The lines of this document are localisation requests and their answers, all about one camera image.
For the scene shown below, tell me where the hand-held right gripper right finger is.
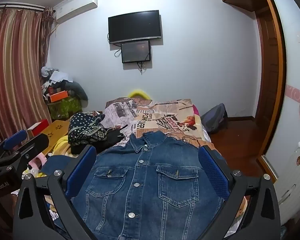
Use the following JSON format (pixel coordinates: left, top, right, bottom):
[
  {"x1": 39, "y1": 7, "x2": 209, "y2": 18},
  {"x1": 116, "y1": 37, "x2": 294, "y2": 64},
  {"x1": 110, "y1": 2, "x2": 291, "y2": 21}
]
[{"x1": 198, "y1": 145, "x2": 282, "y2": 240}]

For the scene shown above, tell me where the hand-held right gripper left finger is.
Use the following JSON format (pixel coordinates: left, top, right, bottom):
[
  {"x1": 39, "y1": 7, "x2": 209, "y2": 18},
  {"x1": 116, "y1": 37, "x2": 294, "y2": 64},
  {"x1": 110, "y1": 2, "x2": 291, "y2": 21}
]
[{"x1": 12, "y1": 145, "x2": 98, "y2": 240}]

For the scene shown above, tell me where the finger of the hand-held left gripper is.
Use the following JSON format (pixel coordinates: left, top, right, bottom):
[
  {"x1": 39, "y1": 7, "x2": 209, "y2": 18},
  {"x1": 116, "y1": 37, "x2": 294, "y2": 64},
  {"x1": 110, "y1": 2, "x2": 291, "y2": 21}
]
[
  {"x1": 5, "y1": 133, "x2": 50, "y2": 175},
  {"x1": 0, "y1": 129, "x2": 28, "y2": 160}
]

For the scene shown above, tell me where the blue denim jacket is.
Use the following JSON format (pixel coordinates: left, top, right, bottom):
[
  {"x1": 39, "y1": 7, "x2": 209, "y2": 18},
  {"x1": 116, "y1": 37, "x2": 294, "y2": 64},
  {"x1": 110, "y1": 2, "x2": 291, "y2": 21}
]
[{"x1": 70, "y1": 130, "x2": 240, "y2": 240}]

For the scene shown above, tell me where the pink white object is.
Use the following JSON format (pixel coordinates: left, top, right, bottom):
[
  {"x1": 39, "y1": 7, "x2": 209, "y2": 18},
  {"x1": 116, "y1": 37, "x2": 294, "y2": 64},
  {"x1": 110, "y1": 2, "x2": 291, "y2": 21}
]
[{"x1": 27, "y1": 155, "x2": 47, "y2": 175}]

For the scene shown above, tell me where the red box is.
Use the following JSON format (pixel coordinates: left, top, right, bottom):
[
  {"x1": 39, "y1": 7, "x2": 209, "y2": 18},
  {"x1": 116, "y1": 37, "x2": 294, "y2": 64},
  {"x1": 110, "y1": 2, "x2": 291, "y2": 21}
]
[{"x1": 27, "y1": 119, "x2": 50, "y2": 137}]

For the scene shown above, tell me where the navy blue cloth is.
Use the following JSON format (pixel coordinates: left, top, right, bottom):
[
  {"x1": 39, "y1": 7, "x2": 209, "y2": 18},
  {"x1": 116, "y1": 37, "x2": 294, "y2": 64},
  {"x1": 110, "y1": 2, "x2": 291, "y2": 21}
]
[{"x1": 41, "y1": 155, "x2": 77, "y2": 178}]

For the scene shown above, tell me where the wooden lap desk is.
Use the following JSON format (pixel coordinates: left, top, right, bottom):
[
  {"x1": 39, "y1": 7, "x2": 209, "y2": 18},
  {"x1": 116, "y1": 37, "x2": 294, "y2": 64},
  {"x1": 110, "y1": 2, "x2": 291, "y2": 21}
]
[{"x1": 41, "y1": 120, "x2": 71, "y2": 155}]

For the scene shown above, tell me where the yellow blanket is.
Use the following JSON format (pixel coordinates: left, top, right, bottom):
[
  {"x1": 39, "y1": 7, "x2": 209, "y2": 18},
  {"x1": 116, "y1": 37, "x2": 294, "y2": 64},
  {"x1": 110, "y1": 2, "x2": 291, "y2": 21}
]
[{"x1": 22, "y1": 135, "x2": 77, "y2": 178}]

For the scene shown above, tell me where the black garment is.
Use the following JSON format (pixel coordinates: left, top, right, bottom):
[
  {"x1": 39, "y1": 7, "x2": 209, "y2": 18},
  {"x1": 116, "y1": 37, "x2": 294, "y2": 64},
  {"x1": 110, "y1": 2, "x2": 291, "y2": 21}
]
[{"x1": 70, "y1": 124, "x2": 128, "y2": 154}]

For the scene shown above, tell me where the green patterned box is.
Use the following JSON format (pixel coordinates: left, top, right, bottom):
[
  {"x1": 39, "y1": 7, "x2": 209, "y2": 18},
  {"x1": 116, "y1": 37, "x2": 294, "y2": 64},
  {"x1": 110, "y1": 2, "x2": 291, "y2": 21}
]
[{"x1": 47, "y1": 97, "x2": 82, "y2": 120}]

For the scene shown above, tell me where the grey backpack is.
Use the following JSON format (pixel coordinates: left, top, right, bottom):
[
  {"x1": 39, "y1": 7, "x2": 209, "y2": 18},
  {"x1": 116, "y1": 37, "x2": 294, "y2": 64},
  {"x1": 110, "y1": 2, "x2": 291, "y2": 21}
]
[{"x1": 201, "y1": 103, "x2": 229, "y2": 134}]

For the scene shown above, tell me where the orange box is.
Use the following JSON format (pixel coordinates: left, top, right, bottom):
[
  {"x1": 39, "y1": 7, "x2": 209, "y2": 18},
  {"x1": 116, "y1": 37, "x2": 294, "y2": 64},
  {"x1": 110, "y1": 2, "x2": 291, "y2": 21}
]
[{"x1": 48, "y1": 91, "x2": 68, "y2": 103}]

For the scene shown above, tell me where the printed bedsheet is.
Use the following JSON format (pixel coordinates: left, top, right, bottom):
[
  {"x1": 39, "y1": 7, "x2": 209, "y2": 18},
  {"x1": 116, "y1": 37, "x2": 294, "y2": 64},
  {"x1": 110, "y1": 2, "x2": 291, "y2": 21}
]
[{"x1": 44, "y1": 97, "x2": 248, "y2": 233}]

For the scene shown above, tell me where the grey cloth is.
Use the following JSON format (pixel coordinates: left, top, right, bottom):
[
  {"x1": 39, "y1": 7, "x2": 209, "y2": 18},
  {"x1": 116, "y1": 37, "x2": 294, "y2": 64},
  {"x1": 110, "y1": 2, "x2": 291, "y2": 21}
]
[{"x1": 65, "y1": 81, "x2": 88, "y2": 102}]

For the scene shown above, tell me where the striped curtain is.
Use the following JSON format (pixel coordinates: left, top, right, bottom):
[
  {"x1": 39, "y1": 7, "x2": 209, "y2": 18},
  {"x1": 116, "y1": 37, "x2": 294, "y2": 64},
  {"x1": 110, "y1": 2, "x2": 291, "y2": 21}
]
[{"x1": 0, "y1": 6, "x2": 54, "y2": 143}]

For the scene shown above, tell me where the white appliance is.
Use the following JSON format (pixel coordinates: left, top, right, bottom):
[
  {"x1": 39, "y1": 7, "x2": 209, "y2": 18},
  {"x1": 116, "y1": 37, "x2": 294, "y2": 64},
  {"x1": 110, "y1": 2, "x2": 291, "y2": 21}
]
[{"x1": 274, "y1": 136, "x2": 300, "y2": 205}]

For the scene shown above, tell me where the yellow curved object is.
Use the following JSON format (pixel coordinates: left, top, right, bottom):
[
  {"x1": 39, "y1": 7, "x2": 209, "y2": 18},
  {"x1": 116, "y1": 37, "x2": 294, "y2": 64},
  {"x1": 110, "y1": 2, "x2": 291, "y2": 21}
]
[{"x1": 128, "y1": 89, "x2": 151, "y2": 100}]

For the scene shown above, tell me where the small black monitor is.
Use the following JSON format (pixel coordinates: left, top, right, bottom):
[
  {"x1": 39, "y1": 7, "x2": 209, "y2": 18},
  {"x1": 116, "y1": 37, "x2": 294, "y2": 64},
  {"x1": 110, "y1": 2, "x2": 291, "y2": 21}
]
[{"x1": 121, "y1": 40, "x2": 151, "y2": 64}]

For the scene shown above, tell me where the curtain rod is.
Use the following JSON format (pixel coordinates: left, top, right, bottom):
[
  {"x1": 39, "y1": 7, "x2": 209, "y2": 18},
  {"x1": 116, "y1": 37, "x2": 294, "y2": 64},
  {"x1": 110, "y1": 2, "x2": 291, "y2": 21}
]
[{"x1": 0, "y1": 2, "x2": 45, "y2": 12}]

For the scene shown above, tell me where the white air conditioner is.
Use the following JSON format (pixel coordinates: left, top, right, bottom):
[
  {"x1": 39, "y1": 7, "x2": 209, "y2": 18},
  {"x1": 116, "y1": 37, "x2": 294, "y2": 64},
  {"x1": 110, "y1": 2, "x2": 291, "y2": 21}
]
[{"x1": 55, "y1": 0, "x2": 98, "y2": 25}]

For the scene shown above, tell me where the black cable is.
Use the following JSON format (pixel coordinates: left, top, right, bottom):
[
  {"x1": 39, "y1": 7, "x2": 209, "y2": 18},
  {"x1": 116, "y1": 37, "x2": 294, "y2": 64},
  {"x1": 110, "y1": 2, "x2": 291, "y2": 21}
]
[{"x1": 137, "y1": 60, "x2": 147, "y2": 75}]

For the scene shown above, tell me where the black wall television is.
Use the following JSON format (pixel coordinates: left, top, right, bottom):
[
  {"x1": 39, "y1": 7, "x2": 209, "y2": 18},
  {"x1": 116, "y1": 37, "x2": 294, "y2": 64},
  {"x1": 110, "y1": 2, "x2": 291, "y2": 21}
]
[{"x1": 108, "y1": 10, "x2": 163, "y2": 45}]

